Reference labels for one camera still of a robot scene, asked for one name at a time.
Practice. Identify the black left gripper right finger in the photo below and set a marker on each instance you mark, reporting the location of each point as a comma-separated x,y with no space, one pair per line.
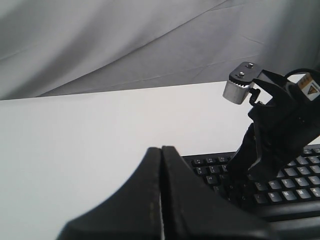
192,211

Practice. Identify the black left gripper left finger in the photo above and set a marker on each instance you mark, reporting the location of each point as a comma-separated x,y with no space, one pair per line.
133,212

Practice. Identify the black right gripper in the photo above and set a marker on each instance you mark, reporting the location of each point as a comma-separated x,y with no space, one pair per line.
281,128

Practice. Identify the black acer keyboard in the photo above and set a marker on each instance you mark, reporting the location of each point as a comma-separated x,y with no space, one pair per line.
293,194

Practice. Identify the grey backdrop cloth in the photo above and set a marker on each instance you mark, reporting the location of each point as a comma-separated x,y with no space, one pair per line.
64,47

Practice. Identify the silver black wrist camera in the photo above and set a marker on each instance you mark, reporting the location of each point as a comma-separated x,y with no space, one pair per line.
240,81

